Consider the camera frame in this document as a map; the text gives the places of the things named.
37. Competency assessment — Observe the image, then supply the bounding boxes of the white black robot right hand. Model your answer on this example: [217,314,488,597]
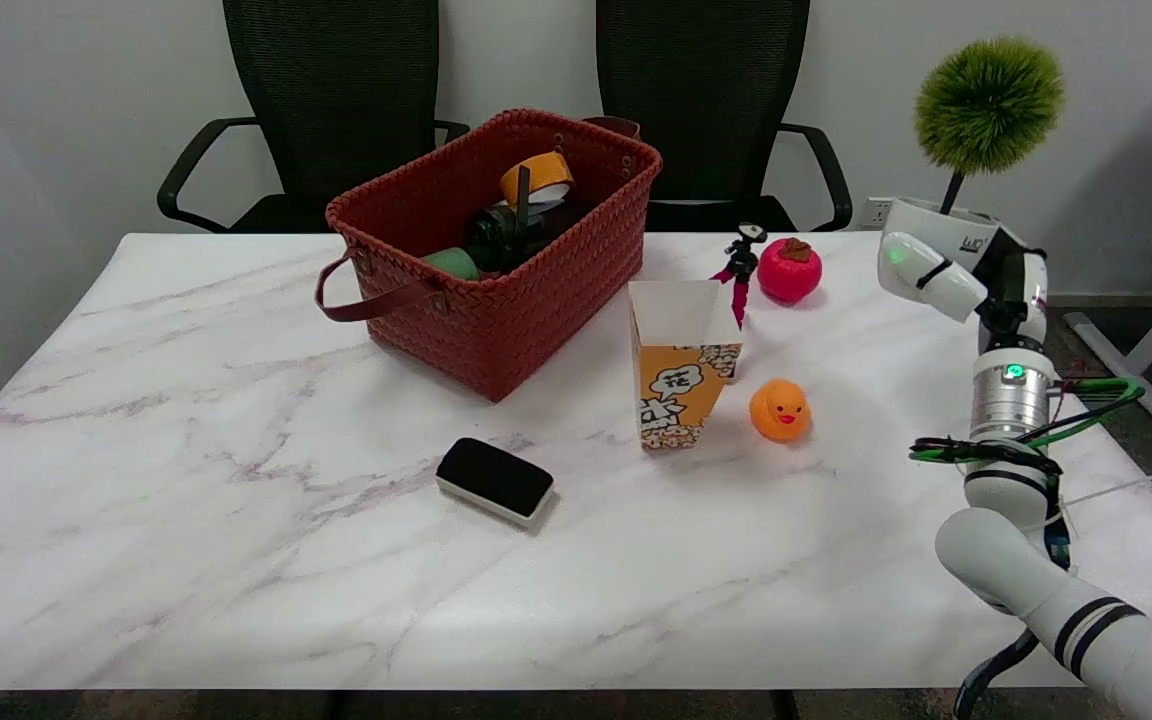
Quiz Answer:
[876,226,1050,353]

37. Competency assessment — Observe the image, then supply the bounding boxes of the green ball potted plant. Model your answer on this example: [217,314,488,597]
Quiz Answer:
[883,37,1067,266]

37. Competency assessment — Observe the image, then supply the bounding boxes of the dark objects in basket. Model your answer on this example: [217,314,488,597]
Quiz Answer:
[463,165,589,273]

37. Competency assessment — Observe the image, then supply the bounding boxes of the red woven basket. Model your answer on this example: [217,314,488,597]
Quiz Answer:
[314,108,664,404]

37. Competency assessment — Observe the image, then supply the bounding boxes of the red persimmon toy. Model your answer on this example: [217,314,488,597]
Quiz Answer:
[758,238,823,305]

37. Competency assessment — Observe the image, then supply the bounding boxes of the pink black mini tripod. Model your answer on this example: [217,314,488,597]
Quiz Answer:
[710,223,769,329]

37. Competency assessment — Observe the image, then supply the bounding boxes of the orange rubber duck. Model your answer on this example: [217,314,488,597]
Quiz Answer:
[748,378,813,443]

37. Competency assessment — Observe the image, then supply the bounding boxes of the yellow popcorn paper box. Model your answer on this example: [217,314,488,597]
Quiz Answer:
[628,280,745,452]

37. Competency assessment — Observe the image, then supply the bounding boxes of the black mesh office chair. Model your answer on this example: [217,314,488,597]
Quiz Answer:
[596,0,853,233]
[157,0,470,234]

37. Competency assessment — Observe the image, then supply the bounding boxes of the orange tape roll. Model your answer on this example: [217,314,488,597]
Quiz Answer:
[499,152,575,209]

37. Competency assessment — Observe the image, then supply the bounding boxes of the green round object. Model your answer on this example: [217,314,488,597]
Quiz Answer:
[423,248,482,282]

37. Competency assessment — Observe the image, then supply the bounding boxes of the black white board eraser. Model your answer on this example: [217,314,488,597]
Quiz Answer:
[435,437,555,528]

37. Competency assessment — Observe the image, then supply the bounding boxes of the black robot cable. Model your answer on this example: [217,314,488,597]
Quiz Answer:
[910,436,1065,720]

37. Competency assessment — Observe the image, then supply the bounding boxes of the green robot cable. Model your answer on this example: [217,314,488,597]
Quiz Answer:
[911,376,1146,464]

